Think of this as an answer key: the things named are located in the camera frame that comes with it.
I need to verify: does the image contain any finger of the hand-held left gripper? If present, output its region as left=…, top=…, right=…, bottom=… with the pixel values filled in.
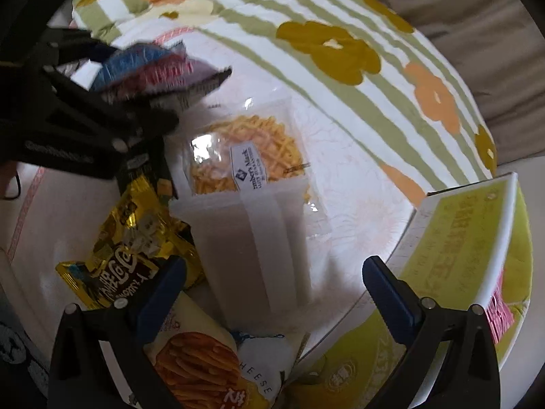
left=39, top=28, right=112, bottom=91
left=96, top=94, right=180, bottom=139

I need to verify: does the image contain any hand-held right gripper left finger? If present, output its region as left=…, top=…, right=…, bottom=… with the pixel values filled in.
left=47, top=256, right=188, bottom=409

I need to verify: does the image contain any pink snack packet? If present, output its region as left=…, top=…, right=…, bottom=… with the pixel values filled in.
left=485, top=290, right=518, bottom=344

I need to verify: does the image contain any flower print striped blanket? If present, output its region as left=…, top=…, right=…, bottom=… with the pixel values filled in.
left=72, top=0, right=499, bottom=205

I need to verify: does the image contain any clear noodle snack packet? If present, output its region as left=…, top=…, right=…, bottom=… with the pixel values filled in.
left=168, top=98, right=333, bottom=320

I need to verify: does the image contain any small black yellow packet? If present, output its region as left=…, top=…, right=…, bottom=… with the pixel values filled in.
left=117, top=140, right=177, bottom=199

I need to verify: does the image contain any yellow black snack packet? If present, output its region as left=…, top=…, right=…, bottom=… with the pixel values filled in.
left=55, top=179, right=205, bottom=312

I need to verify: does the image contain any blue and red snack packet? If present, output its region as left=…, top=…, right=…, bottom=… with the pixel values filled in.
left=91, top=42, right=233, bottom=109

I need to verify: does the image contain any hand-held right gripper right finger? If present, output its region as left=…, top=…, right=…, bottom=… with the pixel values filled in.
left=362, top=256, right=501, bottom=409

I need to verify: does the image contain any orange white sticks packet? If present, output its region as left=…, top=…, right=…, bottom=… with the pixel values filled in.
left=142, top=292, right=311, bottom=409

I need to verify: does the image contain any yellow green cardboard box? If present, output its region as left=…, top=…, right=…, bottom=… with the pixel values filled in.
left=290, top=172, right=533, bottom=409

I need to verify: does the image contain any dark patterned cloth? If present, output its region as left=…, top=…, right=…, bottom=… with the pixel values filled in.
left=0, top=319, right=49, bottom=409

